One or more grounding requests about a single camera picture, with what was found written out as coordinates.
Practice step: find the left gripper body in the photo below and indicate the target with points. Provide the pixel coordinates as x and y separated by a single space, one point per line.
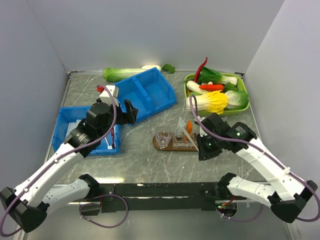
124 117

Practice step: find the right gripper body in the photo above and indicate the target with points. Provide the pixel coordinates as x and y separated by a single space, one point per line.
209 146

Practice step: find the grey toothbrush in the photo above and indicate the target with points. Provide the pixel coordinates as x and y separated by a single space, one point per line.
190 138

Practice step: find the orange toothpaste tube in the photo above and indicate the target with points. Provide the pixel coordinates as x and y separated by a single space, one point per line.
189 127

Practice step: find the clear plastic tray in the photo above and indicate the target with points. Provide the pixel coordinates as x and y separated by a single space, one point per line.
181 144

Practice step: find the red toothbrush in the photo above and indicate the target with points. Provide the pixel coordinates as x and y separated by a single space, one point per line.
113 138

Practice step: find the clear faceted plastic cup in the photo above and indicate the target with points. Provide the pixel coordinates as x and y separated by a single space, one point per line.
163 136

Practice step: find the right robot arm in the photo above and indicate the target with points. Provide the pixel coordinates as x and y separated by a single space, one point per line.
284 193

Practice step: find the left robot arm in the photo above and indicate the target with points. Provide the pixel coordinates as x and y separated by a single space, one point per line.
30 202

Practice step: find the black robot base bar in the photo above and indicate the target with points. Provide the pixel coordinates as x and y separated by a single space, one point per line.
159 196

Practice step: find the white toothbrush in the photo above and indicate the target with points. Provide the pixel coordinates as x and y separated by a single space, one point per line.
107 143

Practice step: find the wooden oval tray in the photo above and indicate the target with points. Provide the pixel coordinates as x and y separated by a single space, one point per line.
162 149

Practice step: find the blue bin with toiletries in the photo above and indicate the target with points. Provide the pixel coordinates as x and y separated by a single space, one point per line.
74 113

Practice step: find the green napa cabbage toy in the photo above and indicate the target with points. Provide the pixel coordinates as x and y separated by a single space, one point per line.
115 75

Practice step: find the yellow napa cabbage toy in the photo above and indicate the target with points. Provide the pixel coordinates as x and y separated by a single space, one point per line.
212 102

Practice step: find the green white cabbage toy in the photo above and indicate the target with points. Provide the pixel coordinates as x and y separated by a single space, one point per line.
237 100

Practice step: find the green vegetable basket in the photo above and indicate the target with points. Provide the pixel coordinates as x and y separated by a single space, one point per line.
227 112

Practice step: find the blue bin with cups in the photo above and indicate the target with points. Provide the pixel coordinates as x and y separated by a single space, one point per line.
149 92

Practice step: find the orange carrot toy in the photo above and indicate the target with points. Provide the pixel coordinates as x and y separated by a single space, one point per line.
212 87

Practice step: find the white corn toy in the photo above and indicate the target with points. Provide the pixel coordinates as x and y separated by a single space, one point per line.
194 87

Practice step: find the white radish toy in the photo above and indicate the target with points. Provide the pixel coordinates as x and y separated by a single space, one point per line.
148 67

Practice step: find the red chili pepper toy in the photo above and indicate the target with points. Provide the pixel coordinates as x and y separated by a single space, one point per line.
199 70

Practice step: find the green bok choy toy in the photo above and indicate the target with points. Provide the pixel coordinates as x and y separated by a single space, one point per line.
210 75

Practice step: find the green leaf toy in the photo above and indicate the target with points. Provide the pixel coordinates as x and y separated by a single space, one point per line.
168 68

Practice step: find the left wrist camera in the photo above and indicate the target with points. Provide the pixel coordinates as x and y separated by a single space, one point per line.
108 93

